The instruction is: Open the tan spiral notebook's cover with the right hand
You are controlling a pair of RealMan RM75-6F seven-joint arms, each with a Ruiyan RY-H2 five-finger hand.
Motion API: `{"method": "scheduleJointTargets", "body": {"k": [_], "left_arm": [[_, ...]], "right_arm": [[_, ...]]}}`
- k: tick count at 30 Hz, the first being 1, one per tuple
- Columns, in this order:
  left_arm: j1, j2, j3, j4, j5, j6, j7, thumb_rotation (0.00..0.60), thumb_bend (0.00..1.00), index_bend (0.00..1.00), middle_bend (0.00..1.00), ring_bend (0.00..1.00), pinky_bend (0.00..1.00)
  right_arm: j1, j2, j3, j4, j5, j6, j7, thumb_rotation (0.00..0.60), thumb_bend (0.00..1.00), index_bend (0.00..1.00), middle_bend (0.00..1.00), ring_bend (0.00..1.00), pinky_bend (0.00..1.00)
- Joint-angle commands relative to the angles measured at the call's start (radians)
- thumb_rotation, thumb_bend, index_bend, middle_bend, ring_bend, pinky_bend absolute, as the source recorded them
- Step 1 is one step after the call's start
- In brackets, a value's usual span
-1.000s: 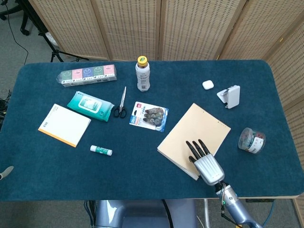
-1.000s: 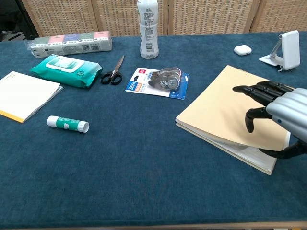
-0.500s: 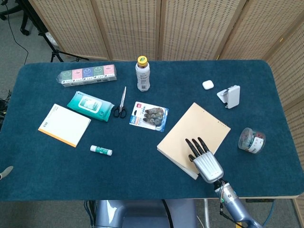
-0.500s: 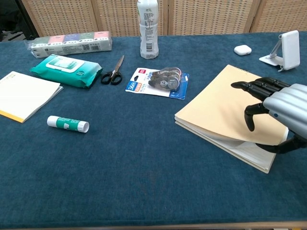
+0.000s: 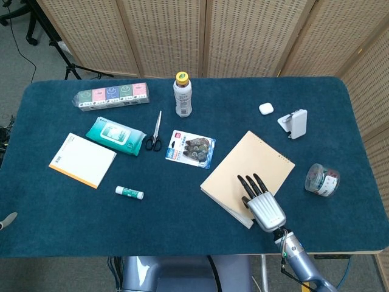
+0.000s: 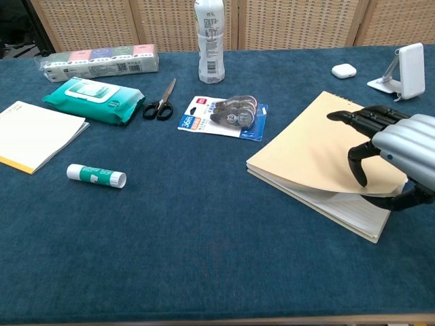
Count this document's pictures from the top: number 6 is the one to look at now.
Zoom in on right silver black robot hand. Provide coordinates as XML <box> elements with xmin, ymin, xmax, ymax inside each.
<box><xmin>326</xmin><ymin>105</ymin><xmax>435</xmax><ymax>212</ymax></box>

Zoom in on tan spiral notebook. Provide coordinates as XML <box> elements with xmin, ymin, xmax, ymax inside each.
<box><xmin>245</xmin><ymin>90</ymin><xmax>408</xmax><ymax>244</ymax></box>

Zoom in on white folding phone stand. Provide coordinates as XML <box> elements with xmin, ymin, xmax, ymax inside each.
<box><xmin>366</xmin><ymin>49</ymin><xmax>404</xmax><ymax>94</ymax></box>

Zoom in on white power bank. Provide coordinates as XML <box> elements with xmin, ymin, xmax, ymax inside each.
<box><xmin>398</xmin><ymin>42</ymin><xmax>426</xmax><ymax>101</ymax></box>

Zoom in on white earbuds case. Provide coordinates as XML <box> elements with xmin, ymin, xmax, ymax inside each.
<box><xmin>331</xmin><ymin>63</ymin><xmax>358</xmax><ymax>80</ymax></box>

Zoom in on woven wooden folding screen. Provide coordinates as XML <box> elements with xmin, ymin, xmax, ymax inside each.
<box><xmin>29</xmin><ymin>0</ymin><xmax>435</xmax><ymax>54</ymax></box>

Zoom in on correction tape blister pack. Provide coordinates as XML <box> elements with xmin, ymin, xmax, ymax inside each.
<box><xmin>177</xmin><ymin>94</ymin><xmax>269</xmax><ymax>142</ymax></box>

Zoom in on white bottle yellow cap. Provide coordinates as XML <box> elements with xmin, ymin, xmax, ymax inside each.
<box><xmin>193</xmin><ymin>0</ymin><xmax>226</xmax><ymax>85</ymax></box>

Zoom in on blue table mat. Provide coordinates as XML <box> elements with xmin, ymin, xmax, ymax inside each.
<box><xmin>0</xmin><ymin>43</ymin><xmax>435</xmax><ymax>323</ymax></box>

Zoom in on green white glue stick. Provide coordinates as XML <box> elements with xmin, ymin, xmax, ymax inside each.
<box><xmin>66</xmin><ymin>163</ymin><xmax>127</xmax><ymax>189</ymax></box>

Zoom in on multicolour tissue multipack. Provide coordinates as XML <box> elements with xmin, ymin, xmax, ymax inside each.
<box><xmin>33</xmin><ymin>43</ymin><xmax>160</xmax><ymax>84</ymax></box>

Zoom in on green wet wipes pack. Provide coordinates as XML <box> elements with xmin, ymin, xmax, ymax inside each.
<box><xmin>41</xmin><ymin>77</ymin><xmax>147</xmax><ymax>126</ymax></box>

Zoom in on white notepad orange edge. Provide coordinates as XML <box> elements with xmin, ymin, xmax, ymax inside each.
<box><xmin>0</xmin><ymin>100</ymin><xmax>90</xmax><ymax>176</ymax></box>

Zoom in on black tripod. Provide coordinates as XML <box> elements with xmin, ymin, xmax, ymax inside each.
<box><xmin>22</xmin><ymin>0</ymin><xmax>52</xmax><ymax>57</ymax></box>

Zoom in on black handled scissors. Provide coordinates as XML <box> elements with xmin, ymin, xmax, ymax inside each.
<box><xmin>142</xmin><ymin>78</ymin><xmax>177</xmax><ymax>122</ymax></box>

